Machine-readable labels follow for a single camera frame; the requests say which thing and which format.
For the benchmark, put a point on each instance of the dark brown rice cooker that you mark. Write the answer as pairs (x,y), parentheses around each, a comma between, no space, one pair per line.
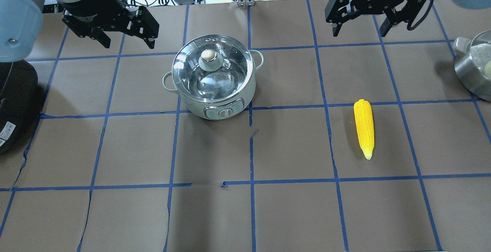
(18,84)

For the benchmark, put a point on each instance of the glass pot lid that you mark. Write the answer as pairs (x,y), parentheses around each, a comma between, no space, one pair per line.
(213,68)

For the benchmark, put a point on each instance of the yellow corn cob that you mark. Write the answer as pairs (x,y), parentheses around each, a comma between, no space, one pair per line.
(365,127)

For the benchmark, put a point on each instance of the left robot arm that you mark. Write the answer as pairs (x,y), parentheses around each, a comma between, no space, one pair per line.
(21,22)

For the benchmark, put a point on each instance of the pale green electric pot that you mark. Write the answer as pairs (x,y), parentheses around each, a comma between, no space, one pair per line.
(220,110)

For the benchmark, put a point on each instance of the steel pot at edge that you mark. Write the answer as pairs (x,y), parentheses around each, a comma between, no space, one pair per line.
(472,63)

